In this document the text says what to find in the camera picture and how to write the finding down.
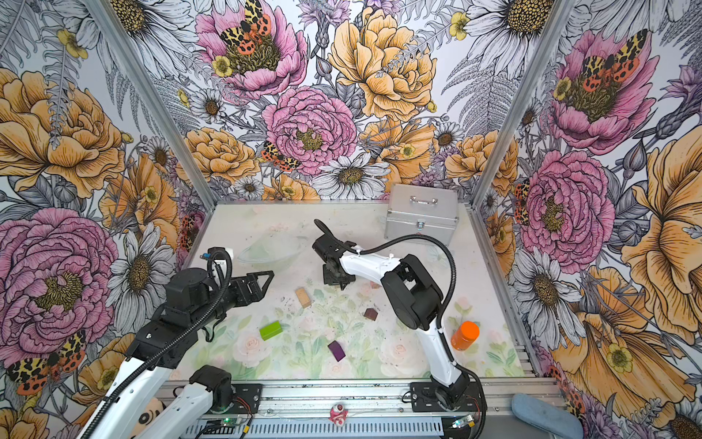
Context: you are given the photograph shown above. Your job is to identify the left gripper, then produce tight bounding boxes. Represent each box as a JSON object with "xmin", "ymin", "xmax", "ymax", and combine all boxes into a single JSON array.
[{"xmin": 192, "ymin": 273, "xmax": 274, "ymax": 329}]

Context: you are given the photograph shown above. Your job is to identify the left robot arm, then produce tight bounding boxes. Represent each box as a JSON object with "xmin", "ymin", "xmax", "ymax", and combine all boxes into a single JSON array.
[{"xmin": 79, "ymin": 268, "xmax": 274, "ymax": 438}]

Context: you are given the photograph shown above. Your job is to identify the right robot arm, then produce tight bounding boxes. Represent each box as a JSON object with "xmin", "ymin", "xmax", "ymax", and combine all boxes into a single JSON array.
[{"xmin": 322, "ymin": 252, "xmax": 470, "ymax": 411}]

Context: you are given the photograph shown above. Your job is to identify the natural wood block lower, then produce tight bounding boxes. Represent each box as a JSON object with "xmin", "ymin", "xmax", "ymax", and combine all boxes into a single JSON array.
[{"xmin": 294, "ymin": 287, "xmax": 312, "ymax": 308}]

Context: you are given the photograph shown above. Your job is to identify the green wood block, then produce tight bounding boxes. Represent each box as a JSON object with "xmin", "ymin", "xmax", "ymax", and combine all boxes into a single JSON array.
[{"xmin": 260, "ymin": 321, "xmax": 283, "ymax": 341}]

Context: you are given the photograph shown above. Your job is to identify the dark brown wood block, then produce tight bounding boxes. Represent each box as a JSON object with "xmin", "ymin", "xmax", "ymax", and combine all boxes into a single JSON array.
[{"xmin": 364, "ymin": 308, "xmax": 378, "ymax": 321}]

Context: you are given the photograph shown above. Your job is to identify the purple wood block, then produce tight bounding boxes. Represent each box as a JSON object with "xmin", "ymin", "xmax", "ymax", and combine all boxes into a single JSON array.
[{"xmin": 327, "ymin": 340, "xmax": 346, "ymax": 362}]

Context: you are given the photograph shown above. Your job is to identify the silver metal first-aid case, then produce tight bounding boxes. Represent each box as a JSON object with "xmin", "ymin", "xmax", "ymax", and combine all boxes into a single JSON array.
[{"xmin": 385, "ymin": 184, "xmax": 459, "ymax": 245}]

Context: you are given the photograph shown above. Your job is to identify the small pink red toy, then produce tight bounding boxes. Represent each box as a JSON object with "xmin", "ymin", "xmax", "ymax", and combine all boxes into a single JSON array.
[{"xmin": 329, "ymin": 404, "xmax": 348, "ymax": 426}]

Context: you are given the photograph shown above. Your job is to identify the orange plastic bottle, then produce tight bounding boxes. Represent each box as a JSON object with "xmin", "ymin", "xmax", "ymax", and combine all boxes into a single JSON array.
[{"xmin": 451, "ymin": 321, "xmax": 480, "ymax": 351}]

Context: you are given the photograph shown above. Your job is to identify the plush doll toy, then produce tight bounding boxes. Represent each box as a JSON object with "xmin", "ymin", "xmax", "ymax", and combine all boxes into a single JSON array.
[{"xmin": 128, "ymin": 398, "xmax": 166, "ymax": 439}]

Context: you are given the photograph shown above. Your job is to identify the grey blue cushion pad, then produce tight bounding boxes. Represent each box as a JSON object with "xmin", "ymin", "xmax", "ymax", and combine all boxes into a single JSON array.
[{"xmin": 511, "ymin": 393, "xmax": 584, "ymax": 439}]

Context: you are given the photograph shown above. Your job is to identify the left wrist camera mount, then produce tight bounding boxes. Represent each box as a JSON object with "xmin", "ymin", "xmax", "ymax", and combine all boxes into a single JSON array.
[{"xmin": 200, "ymin": 247, "xmax": 232, "ymax": 261}]

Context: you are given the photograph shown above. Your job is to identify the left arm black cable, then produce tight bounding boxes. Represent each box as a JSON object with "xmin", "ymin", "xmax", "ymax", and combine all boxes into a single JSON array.
[{"xmin": 81, "ymin": 248, "xmax": 234, "ymax": 439}]

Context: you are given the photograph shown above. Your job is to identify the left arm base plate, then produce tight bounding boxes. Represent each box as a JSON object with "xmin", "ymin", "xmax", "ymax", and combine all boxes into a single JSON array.
[{"xmin": 211, "ymin": 383, "xmax": 263, "ymax": 415}]

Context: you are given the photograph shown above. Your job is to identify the aluminium front rail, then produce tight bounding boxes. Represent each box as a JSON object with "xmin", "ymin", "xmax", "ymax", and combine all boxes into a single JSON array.
[{"xmin": 156, "ymin": 378, "xmax": 566, "ymax": 438}]

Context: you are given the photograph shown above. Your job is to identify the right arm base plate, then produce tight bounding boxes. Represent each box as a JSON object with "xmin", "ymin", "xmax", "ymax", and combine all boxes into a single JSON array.
[{"xmin": 409, "ymin": 382, "xmax": 487, "ymax": 413}]

